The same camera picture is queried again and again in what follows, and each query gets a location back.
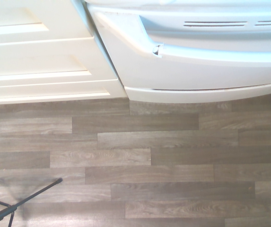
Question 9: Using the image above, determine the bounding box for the white oven bottom drawer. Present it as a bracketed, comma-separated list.
[124, 82, 271, 104]

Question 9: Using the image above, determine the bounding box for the cream cabinet door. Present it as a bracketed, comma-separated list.
[0, 0, 128, 105]

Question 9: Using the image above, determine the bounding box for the white oven door handle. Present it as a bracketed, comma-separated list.
[139, 10, 271, 62]

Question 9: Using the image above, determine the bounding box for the black camera tripod stand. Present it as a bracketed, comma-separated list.
[0, 177, 63, 227]

